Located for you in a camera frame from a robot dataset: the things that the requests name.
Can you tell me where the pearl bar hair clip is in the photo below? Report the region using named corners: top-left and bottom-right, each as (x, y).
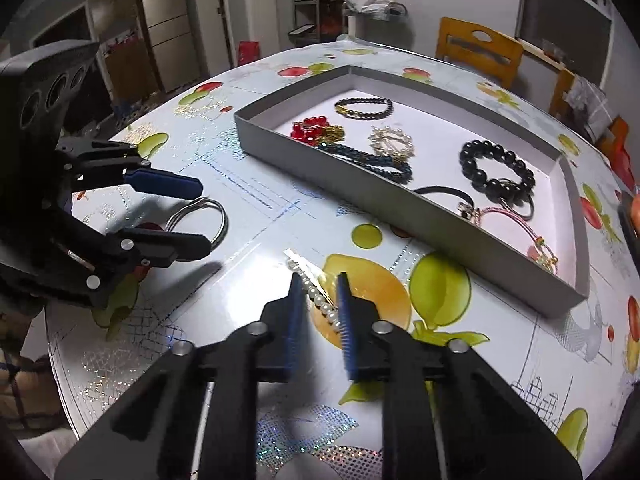
top-left (283, 248), bottom-right (341, 334)

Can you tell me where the small dark bead gold bracelet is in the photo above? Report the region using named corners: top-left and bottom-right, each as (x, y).
top-left (333, 96), bottom-right (395, 122)

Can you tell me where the red apple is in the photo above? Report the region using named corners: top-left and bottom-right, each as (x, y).
top-left (629, 194), bottom-right (640, 235)

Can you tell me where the white pearl cluster bracelet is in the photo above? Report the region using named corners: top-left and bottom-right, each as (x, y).
top-left (368, 124), bottom-right (417, 162)

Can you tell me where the fruit pattern tablecloth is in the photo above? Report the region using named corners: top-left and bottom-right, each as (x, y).
top-left (46, 40), bottom-right (639, 478)

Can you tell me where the silver wire bangle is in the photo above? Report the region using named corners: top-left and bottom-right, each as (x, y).
top-left (165, 197), bottom-right (229, 250)

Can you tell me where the dark blue bead bracelet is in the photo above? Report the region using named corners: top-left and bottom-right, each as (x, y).
top-left (316, 142), bottom-right (414, 186)

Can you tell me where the left wooden chair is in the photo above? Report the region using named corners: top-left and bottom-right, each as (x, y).
top-left (435, 16), bottom-right (524, 89)

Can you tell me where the wooden chair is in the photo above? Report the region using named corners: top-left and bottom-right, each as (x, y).
top-left (435, 16), bottom-right (524, 89)
top-left (548, 68), bottom-right (629, 158)

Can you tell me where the large black bead bracelet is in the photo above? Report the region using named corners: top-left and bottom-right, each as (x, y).
top-left (458, 138), bottom-right (537, 204)

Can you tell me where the grey shallow cardboard tray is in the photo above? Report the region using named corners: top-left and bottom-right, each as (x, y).
top-left (234, 66), bottom-right (590, 318)

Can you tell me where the black cord bracelet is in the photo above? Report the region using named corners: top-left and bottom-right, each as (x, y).
top-left (413, 185), bottom-right (476, 216)

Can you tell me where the pink cord bracelet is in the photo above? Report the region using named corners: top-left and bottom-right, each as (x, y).
top-left (472, 204), bottom-right (561, 273)

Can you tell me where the silver refrigerator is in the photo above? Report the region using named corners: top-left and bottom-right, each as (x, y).
top-left (142, 0), bottom-right (200, 91)

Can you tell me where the grey cloth on chair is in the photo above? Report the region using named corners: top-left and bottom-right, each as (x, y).
top-left (565, 76), bottom-right (616, 144)

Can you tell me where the red bead bracelet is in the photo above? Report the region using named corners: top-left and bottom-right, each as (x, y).
top-left (290, 115), bottom-right (331, 148)

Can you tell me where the right wooden chair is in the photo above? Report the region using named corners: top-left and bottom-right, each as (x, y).
top-left (548, 68), bottom-right (629, 158)

